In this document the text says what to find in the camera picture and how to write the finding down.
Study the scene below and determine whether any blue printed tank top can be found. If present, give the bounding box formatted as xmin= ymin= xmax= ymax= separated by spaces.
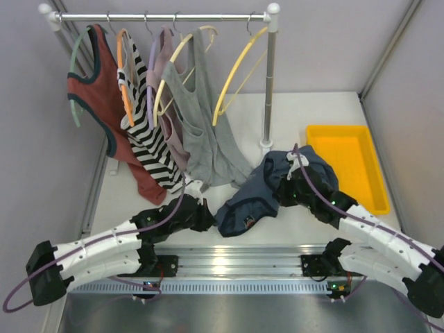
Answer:
xmin=214 ymin=145 xmax=339 ymax=239

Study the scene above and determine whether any yellow hanger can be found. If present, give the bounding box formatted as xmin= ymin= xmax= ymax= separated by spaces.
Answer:
xmin=212 ymin=11 xmax=268 ymax=127

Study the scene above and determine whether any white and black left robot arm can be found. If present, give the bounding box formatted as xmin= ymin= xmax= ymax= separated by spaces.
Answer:
xmin=26 ymin=194 xmax=216 ymax=306

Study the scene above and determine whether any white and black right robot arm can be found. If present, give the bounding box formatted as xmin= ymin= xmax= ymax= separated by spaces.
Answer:
xmin=277 ymin=166 xmax=443 ymax=318

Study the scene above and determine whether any grey tank top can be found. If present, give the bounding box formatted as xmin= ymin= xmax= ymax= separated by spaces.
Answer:
xmin=166 ymin=28 xmax=253 ymax=187

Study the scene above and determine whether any black white striped tank top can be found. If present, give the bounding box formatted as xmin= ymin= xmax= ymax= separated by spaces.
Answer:
xmin=120 ymin=32 xmax=182 ymax=193

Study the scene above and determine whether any lilac hanger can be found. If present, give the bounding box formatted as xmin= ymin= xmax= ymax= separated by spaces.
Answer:
xmin=144 ymin=10 xmax=160 ymax=130

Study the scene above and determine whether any rust red tank top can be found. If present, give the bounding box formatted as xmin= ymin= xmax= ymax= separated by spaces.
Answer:
xmin=67 ymin=24 xmax=167 ymax=205

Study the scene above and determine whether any mauve tank top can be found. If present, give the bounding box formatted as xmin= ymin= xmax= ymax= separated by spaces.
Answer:
xmin=149 ymin=26 xmax=189 ymax=171

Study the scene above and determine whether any cream hanger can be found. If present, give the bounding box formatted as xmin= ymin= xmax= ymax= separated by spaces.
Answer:
xmin=152 ymin=13 xmax=215 ymax=128

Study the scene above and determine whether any green hanger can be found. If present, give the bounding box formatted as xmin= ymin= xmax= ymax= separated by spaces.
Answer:
xmin=69 ymin=26 xmax=92 ymax=128

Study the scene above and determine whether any orange hanger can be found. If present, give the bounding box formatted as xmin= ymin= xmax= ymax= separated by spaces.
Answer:
xmin=106 ymin=13 xmax=135 ymax=127

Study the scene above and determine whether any yellow plastic tray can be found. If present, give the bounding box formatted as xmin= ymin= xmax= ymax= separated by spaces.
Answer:
xmin=306 ymin=125 xmax=391 ymax=215

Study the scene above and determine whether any silver white clothes rack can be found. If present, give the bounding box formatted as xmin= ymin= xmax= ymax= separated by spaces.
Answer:
xmin=38 ymin=3 xmax=280 ymax=153

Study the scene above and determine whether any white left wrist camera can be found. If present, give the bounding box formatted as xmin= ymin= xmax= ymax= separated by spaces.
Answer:
xmin=179 ymin=176 xmax=204 ymax=205

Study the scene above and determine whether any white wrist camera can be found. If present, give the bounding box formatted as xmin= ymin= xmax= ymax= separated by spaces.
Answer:
xmin=286 ymin=152 xmax=309 ymax=180
xmin=179 ymin=176 xmax=204 ymax=205

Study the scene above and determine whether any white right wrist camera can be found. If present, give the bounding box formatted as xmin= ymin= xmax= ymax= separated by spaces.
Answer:
xmin=286 ymin=152 xmax=309 ymax=180

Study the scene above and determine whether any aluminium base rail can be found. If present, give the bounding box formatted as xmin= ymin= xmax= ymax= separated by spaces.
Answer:
xmin=73 ymin=246 xmax=361 ymax=295

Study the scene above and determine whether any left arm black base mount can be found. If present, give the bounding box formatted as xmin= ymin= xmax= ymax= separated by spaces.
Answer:
xmin=118 ymin=255 xmax=179 ymax=278

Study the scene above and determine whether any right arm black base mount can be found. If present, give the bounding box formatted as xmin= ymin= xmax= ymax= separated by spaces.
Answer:
xmin=300 ymin=255 xmax=347 ymax=282

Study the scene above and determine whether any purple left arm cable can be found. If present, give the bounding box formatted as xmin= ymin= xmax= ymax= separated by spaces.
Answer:
xmin=1 ymin=176 xmax=188 ymax=313

